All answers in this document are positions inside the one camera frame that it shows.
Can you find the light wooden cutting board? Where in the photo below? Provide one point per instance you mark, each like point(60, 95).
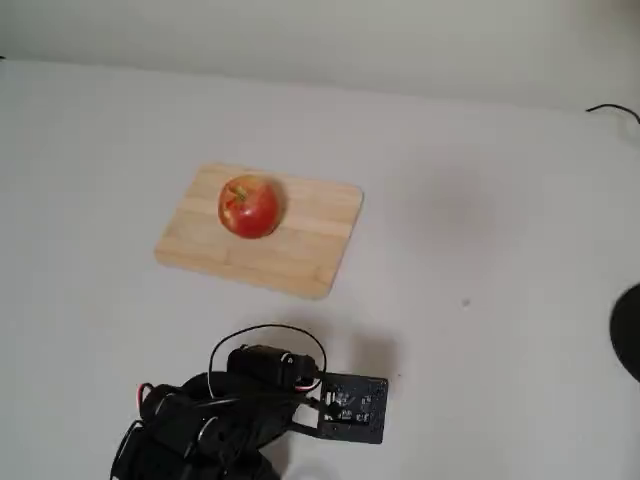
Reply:
point(305, 245)

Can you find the red apple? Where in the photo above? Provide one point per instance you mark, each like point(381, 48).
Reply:
point(252, 210)

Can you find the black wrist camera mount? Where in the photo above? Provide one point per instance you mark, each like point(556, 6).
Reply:
point(356, 407)

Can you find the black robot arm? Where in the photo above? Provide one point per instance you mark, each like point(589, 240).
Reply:
point(175, 440)

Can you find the black round object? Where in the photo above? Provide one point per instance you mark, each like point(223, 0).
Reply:
point(629, 335)

